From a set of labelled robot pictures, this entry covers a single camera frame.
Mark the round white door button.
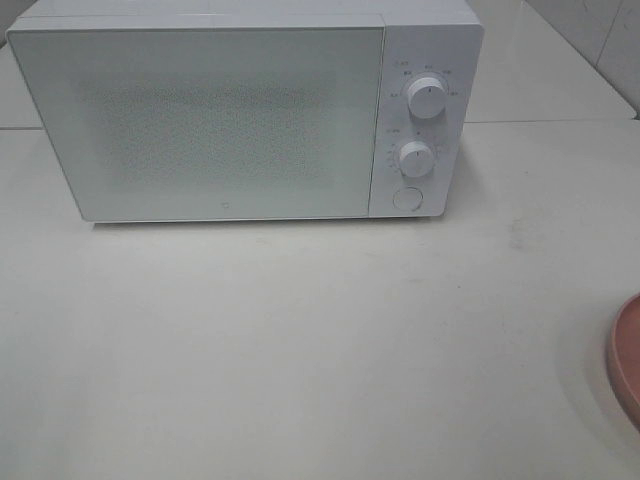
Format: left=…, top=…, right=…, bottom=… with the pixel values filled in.
left=393, top=187, right=423, bottom=212

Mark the pink round plate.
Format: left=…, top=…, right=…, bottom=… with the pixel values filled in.
left=606, top=295, right=639, bottom=429

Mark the white microwave door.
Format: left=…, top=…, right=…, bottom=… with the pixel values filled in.
left=10, top=28, right=383, bottom=222

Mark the lower white timer knob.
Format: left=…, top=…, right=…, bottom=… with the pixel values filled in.
left=396, top=141, right=436, bottom=178

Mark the upper white power knob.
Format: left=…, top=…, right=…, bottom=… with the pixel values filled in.
left=405, top=73, right=448, bottom=120

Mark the white microwave oven body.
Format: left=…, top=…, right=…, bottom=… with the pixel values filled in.
left=6, top=1, right=484, bottom=221

